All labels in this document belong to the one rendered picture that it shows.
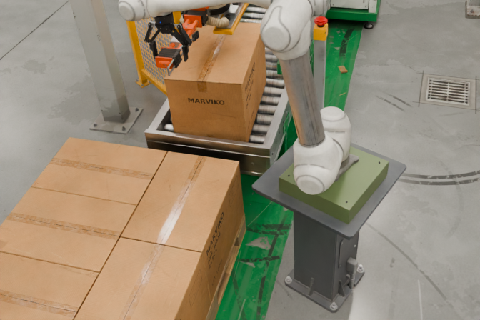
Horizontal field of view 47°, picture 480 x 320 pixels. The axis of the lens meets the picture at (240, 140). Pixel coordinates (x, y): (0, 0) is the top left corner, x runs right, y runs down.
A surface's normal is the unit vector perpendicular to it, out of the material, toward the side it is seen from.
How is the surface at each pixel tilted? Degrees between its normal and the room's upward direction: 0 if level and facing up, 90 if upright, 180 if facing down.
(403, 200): 0
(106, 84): 90
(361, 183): 1
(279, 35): 84
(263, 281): 0
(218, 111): 90
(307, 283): 90
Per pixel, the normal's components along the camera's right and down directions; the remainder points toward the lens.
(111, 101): -0.27, 0.64
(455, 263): -0.07, -0.76
